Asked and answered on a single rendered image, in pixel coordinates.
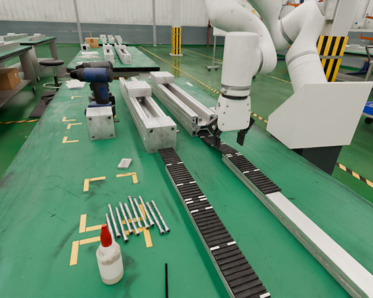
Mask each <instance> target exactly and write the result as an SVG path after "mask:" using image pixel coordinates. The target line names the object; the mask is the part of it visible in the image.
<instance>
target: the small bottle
mask: <svg viewBox="0 0 373 298"><path fill-rule="evenodd" d="M100 240H101V244H100V246H99V247H98V249H97V253H96V255H97V261H98V266H99V271H100V274H101V278H102V281H103V283H105V284H107V285H112V284H115V283H118V282H119V281H120V280H121V279H122V277H123V274H124V270H123V262H122V257H121V250H120V246H119V244H118V243H116V242H115V241H113V240H112V236H111V233H110V231H109V229H108V228H107V226H106V224H102V225H101V234H100Z"/></svg>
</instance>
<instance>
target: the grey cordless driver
mask: <svg viewBox="0 0 373 298"><path fill-rule="evenodd" d="M79 68H107V69H111V70H112V71H113V65H112V63H111V62H110V61H89V62H83V63H82V64H80V65H77V66H75V69H70V70H78V69H79ZM104 85H106V87H107V91H108V95H109V98H108V100H109V102H111V103H112V105H115V96H114V95H112V93H111V92H110V90H109V83H104ZM88 99H89V103H91V102H92V101H94V102H96V101H95V97H94V93H93V92H92V95H89V97H88Z"/></svg>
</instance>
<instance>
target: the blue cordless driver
mask: <svg viewBox="0 0 373 298"><path fill-rule="evenodd" d="M65 76H71V78H72V79H76V80H79V81H80V82H89V83H90V84H89V86H90V88H91V90H93V93H94V97H95V101H96V102H94V101H92V102H91V103H90V104H89V105H88V107H87V108H95V107H104V106H111V109H112V115H113V118H114V117H115V115H116V113H115V106H114V105H112V103H111V102H109V100H108V98H109V95H108V91H107V87H106V85H104V83H109V82H110V83H112V81H113V79H114V75H113V71H112V70H111V69H107V68H79V69H78V70H74V71H71V72H70V74H65ZM87 108H86V109H85V111H84V113H85V116H86V110H87Z"/></svg>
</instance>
